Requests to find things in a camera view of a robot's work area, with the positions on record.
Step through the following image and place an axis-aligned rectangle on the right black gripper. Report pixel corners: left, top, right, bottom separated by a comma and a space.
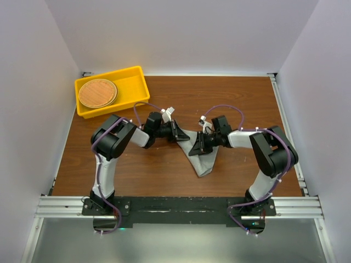
190, 131, 220, 157

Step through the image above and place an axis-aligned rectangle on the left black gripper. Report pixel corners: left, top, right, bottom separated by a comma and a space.
154, 118, 189, 142

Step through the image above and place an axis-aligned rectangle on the grey cloth napkin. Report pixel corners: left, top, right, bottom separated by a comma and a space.
177, 129, 218, 178

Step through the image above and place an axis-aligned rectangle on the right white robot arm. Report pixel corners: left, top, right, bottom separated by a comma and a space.
188, 115, 298, 215

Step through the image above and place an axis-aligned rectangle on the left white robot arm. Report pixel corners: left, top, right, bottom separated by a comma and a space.
89, 111, 190, 215

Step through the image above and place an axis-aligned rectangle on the yellow plastic bin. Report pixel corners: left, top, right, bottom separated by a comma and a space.
75, 66, 150, 119

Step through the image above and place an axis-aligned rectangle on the round woven coaster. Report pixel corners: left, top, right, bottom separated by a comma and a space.
78, 79, 118, 108

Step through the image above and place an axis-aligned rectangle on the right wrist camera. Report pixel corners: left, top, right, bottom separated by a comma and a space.
199, 115, 213, 134

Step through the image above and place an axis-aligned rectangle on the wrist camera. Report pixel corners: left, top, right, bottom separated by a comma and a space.
160, 107, 174, 123
199, 115, 213, 134

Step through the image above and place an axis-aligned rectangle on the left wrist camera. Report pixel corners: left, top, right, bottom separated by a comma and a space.
160, 107, 174, 123

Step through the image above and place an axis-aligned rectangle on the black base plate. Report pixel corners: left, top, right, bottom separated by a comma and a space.
81, 197, 277, 233

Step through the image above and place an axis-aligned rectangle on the aluminium frame rail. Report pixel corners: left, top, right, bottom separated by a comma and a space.
22, 196, 336, 262

